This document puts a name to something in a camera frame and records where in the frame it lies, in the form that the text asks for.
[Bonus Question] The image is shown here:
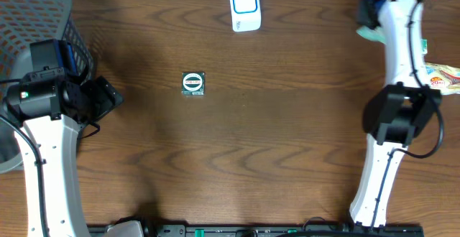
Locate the grey plastic mesh basket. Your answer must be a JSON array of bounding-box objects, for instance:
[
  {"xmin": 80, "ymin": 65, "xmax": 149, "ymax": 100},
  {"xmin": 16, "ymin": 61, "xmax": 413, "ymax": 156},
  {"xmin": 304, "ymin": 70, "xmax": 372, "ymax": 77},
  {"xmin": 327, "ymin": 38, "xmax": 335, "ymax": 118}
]
[{"xmin": 0, "ymin": 0, "xmax": 95, "ymax": 175}]

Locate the green snack packet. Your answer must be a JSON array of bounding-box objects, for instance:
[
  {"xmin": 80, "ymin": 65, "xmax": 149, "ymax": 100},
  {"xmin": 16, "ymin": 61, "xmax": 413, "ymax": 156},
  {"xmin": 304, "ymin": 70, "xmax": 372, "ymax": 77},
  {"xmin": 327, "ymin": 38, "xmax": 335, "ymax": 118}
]
[{"xmin": 356, "ymin": 26, "xmax": 387, "ymax": 45}]

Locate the white blue snack bag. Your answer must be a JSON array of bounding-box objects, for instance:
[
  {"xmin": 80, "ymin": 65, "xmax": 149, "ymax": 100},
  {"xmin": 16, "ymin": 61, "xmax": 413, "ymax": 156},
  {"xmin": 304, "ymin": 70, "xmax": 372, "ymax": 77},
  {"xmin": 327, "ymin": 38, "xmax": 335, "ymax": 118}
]
[{"xmin": 425, "ymin": 62, "xmax": 460, "ymax": 96}]

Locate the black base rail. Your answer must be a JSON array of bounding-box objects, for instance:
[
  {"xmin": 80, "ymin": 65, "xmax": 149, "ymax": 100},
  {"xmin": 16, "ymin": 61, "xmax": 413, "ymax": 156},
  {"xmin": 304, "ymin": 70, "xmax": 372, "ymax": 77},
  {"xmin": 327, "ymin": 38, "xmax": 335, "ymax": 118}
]
[{"xmin": 89, "ymin": 220, "xmax": 425, "ymax": 237}]

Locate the round white red lid cup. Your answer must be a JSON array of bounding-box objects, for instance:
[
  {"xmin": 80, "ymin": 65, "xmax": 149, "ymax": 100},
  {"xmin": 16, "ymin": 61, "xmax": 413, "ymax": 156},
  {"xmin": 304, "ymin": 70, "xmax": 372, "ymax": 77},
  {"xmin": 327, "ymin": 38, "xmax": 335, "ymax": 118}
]
[{"xmin": 181, "ymin": 72, "xmax": 206, "ymax": 96}]

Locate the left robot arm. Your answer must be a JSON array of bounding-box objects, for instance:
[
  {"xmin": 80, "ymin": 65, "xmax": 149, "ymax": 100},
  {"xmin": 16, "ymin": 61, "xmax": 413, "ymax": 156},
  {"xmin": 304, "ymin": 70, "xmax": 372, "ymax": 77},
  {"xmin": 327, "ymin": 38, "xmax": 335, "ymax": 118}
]
[{"xmin": 4, "ymin": 68, "xmax": 144, "ymax": 236}]

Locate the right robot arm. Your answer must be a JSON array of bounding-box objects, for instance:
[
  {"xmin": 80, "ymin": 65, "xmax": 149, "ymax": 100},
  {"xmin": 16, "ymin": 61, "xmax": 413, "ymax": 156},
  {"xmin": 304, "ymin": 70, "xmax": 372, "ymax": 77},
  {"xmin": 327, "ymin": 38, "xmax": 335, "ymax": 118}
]
[{"xmin": 349, "ymin": 0, "xmax": 445, "ymax": 231}]

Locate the small teal white packet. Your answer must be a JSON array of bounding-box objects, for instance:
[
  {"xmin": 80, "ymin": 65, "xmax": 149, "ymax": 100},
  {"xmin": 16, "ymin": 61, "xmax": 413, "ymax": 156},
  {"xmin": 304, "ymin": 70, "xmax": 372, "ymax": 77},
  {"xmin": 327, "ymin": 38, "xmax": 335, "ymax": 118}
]
[{"xmin": 421, "ymin": 39, "xmax": 428, "ymax": 55}]

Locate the white barcode scanner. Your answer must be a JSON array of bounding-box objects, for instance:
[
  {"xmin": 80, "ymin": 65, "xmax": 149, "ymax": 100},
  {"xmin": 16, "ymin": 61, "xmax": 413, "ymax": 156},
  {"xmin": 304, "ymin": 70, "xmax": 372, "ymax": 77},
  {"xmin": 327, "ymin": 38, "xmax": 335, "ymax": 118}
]
[{"xmin": 229, "ymin": 0, "xmax": 262, "ymax": 32}]

